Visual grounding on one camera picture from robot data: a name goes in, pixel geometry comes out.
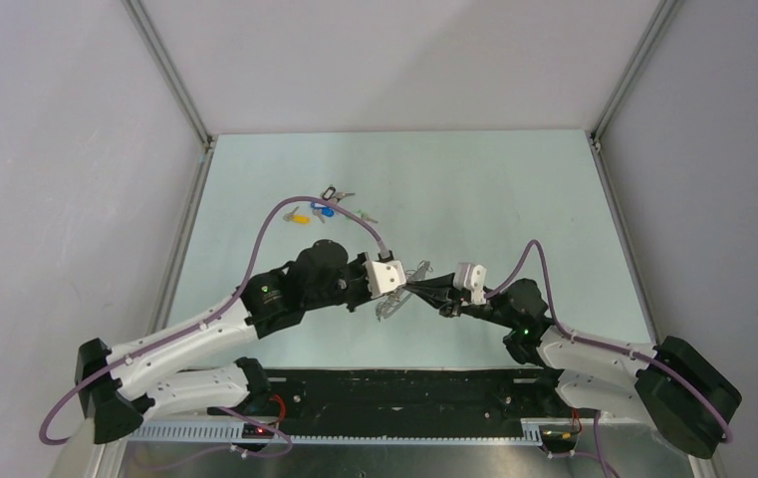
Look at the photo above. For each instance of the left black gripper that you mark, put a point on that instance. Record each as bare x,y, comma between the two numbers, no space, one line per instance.
358,263

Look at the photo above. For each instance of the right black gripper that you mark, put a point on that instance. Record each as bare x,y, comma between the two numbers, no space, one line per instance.
435,290

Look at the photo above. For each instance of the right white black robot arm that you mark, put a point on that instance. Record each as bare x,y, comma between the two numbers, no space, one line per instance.
669,387

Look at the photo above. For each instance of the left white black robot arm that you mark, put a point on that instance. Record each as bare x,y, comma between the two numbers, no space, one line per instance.
121,387

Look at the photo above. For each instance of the green tagged key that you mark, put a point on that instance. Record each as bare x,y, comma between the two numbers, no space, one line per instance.
366,217

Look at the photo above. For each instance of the yellow tagged key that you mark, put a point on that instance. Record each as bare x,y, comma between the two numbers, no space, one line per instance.
294,216

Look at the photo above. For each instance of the black tagged key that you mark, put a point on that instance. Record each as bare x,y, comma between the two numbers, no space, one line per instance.
333,194

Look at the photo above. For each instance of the left controller board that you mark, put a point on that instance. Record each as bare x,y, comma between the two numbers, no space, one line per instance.
254,432

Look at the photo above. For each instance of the controller board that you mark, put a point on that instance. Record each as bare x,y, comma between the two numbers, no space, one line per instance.
254,432
559,443

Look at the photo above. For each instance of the right controller board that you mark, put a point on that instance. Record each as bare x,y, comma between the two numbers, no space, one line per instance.
559,443

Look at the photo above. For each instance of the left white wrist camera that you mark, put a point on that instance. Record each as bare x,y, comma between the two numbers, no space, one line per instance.
384,277

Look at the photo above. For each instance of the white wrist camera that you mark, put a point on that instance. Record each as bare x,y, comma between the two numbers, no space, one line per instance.
384,277
469,279

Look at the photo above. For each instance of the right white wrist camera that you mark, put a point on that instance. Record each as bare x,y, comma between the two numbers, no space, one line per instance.
469,279

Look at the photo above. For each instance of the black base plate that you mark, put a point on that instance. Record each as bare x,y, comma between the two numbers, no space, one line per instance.
409,403

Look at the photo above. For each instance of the left aluminium frame post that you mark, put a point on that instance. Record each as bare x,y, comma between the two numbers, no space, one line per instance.
163,61

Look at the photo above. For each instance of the aluminium frame post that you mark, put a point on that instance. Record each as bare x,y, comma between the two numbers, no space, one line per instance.
163,61
658,24

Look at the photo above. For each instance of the right aluminium frame post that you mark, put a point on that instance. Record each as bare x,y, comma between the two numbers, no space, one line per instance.
658,24

